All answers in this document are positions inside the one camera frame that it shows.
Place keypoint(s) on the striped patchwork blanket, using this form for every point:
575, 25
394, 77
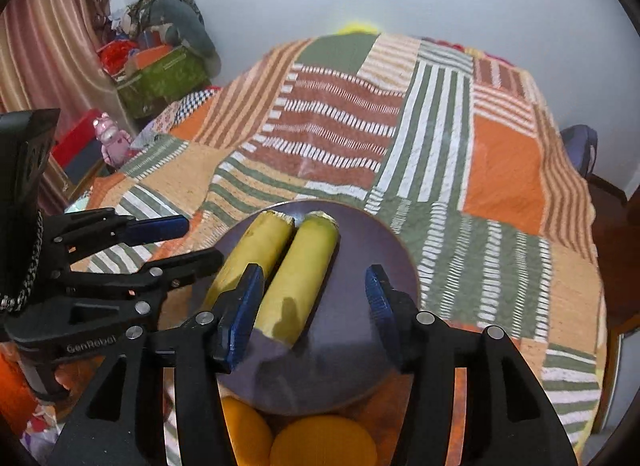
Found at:
455, 150

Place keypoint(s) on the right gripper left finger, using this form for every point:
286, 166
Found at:
119, 419

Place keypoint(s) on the blue grey backpack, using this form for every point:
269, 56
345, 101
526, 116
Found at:
581, 145

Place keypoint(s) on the red box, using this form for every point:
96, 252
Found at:
79, 151

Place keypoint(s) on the large orange with sticker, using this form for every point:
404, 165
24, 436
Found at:
249, 434

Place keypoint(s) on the checkered quilt underneath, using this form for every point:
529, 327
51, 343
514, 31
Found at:
172, 116

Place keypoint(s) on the purple ceramic plate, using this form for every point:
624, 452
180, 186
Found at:
339, 359

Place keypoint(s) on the large orange with dimple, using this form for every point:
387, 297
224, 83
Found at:
323, 440

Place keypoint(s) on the striped pink curtain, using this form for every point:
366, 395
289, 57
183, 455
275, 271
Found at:
49, 59

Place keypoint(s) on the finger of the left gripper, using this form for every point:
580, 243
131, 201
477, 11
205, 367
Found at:
87, 232
158, 276

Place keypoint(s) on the green storage box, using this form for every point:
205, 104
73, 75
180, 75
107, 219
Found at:
149, 90

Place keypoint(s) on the grey green plush pillow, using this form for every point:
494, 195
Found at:
184, 26

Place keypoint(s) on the pink toy figure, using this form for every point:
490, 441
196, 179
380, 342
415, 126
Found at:
115, 141

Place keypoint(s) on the person left hand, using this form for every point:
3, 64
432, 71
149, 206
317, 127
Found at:
73, 376

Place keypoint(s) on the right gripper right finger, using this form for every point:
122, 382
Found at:
509, 419

